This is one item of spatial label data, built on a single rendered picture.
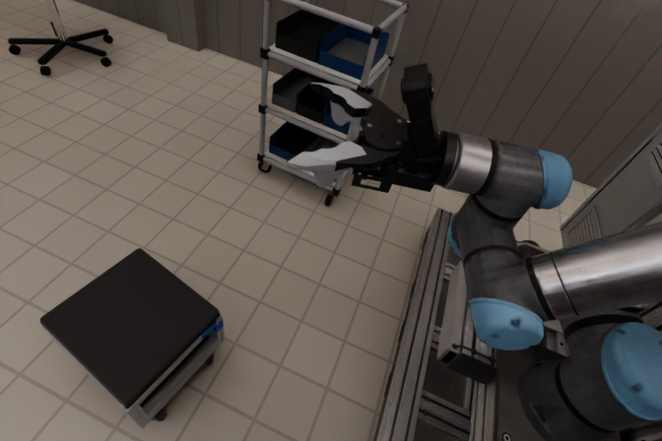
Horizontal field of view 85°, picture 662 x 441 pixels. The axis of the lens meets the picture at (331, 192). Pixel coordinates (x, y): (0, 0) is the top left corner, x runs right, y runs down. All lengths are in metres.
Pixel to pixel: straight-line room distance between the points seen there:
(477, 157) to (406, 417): 1.04
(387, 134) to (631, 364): 0.47
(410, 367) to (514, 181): 1.03
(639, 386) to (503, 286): 0.28
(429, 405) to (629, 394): 0.81
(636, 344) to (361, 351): 1.12
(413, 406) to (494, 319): 0.97
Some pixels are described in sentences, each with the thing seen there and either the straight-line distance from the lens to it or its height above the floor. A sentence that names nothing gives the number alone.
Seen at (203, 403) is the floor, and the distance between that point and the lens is 1.56.
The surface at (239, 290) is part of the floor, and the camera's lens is 1.71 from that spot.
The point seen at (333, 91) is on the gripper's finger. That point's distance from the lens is 0.51.
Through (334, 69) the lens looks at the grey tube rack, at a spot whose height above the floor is 0.77.
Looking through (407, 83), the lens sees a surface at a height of 1.32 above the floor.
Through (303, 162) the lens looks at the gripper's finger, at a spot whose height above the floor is 1.23.
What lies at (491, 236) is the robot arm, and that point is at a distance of 0.53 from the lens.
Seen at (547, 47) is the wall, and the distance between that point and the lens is 2.67.
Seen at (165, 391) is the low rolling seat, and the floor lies 0.16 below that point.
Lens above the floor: 1.50
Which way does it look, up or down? 45 degrees down
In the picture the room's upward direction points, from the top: 14 degrees clockwise
